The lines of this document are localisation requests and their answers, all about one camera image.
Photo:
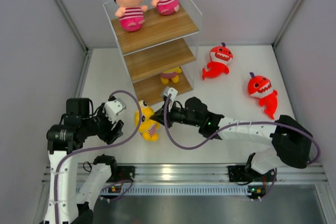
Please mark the aluminium frame post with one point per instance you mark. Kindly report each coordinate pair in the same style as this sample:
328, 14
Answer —
71, 24
289, 19

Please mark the aluminium frame post left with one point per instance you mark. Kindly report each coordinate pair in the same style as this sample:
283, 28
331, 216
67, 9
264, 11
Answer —
71, 24

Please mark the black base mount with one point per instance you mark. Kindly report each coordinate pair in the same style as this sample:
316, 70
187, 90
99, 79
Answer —
122, 173
241, 175

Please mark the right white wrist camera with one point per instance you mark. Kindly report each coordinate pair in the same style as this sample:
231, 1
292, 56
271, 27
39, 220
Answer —
169, 94

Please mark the aluminium frame post right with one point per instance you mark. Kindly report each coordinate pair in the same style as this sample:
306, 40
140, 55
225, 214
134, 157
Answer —
289, 19

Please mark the yellow plush toy striped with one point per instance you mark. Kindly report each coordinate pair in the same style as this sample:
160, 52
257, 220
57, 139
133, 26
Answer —
171, 74

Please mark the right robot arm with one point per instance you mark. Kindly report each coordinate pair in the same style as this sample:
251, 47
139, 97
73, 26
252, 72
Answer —
288, 142

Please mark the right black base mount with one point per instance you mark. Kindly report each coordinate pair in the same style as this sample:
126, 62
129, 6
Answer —
241, 175

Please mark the red shark plush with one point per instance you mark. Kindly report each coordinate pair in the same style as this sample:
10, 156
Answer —
260, 88
219, 59

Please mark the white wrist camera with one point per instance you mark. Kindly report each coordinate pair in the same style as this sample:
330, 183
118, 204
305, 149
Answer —
113, 109
169, 94

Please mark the aluminium mounting rail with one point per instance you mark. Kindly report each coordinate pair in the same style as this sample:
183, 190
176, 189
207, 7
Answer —
203, 180

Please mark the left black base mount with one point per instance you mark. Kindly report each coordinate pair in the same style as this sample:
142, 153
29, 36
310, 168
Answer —
122, 173

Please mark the white wire wooden shelf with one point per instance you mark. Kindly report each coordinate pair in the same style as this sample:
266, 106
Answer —
163, 43

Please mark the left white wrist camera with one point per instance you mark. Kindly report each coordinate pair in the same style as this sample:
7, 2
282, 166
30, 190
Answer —
113, 109

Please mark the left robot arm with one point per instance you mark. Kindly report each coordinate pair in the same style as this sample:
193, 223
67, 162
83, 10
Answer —
67, 203

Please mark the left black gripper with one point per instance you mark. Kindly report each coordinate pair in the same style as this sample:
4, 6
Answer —
108, 136

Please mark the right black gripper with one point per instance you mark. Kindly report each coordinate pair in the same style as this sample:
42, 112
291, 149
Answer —
169, 115

